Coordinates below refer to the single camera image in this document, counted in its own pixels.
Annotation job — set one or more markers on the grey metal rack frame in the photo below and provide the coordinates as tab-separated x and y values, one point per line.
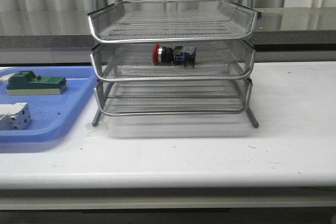
252	119

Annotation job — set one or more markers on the white circuit breaker block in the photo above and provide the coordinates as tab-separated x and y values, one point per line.
15	116

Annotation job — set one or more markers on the red emergency push button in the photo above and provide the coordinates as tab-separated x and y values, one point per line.
179	55

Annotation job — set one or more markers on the blue plastic tray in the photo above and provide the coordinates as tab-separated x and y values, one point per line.
52	116

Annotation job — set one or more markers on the grey stone counter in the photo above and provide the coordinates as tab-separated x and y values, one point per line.
285	29

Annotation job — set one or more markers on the green electrical switch block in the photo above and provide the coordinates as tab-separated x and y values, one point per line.
26	82

